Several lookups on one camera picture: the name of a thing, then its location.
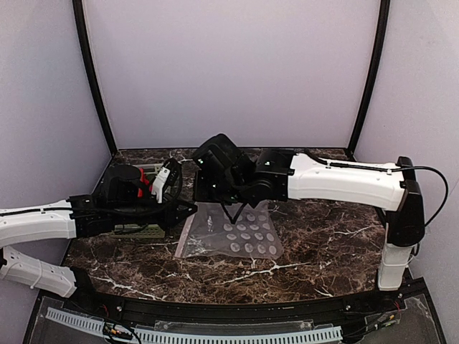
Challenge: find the clear zip top bag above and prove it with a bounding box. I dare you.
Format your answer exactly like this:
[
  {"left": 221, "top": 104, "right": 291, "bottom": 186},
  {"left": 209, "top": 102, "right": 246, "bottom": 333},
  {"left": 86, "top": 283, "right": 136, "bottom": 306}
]
[{"left": 174, "top": 201, "right": 284, "bottom": 260}]

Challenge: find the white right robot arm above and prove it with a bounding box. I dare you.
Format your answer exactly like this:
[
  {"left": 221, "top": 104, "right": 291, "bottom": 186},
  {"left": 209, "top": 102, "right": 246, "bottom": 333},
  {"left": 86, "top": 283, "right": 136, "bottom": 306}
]
[{"left": 191, "top": 133, "right": 429, "bottom": 292}]

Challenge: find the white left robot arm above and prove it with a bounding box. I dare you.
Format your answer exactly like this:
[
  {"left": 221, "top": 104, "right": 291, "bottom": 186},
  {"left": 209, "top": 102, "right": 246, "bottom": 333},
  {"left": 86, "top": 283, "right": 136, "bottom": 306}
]
[{"left": 1, "top": 158, "right": 197, "bottom": 298}]

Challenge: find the green perforated plastic basket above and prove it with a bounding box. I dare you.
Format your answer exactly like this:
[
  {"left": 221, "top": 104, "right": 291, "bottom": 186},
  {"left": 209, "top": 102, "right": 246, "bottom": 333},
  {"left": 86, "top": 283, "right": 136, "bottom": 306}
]
[{"left": 109, "top": 163, "right": 166, "bottom": 239}]

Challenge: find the red chili pepper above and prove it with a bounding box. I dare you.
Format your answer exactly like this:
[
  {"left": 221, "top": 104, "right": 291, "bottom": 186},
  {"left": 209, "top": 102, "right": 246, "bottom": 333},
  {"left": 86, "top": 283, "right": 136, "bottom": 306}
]
[{"left": 138, "top": 168, "right": 151, "bottom": 199}]

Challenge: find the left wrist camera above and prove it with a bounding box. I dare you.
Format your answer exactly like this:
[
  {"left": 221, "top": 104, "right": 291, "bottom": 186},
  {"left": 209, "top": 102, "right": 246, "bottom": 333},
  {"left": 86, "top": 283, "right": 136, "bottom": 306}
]
[{"left": 151, "top": 158, "right": 183, "bottom": 206}]

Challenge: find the white slotted cable duct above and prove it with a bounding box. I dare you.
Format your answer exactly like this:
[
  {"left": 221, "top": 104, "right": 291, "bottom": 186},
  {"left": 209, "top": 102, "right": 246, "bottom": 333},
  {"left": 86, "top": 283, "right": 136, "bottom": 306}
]
[{"left": 45, "top": 307, "right": 343, "bottom": 344}]

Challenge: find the black front table rail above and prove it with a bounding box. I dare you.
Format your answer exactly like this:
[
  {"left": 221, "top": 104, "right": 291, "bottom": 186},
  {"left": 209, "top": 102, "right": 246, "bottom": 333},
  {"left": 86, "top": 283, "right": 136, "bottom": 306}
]
[{"left": 64, "top": 278, "right": 437, "bottom": 330}]

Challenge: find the black left frame post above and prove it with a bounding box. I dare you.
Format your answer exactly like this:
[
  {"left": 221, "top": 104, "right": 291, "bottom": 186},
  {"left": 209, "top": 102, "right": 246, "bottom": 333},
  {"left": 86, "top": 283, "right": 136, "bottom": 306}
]
[{"left": 72, "top": 0, "right": 118, "bottom": 156}]

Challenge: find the black frame post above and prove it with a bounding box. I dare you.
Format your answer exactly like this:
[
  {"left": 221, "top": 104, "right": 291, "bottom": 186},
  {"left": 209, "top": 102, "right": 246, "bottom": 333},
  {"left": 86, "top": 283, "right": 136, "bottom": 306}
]
[
  {"left": 347, "top": 0, "right": 391, "bottom": 155},
  {"left": 72, "top": 0, "right": 118, "bottom": 156}
]

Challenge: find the black right frame post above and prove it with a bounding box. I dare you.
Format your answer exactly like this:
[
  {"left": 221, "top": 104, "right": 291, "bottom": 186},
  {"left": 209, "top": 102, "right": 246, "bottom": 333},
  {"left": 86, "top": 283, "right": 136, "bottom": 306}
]
[{"left": 347, "top": 0, "right": 391, "bottom": 155}]

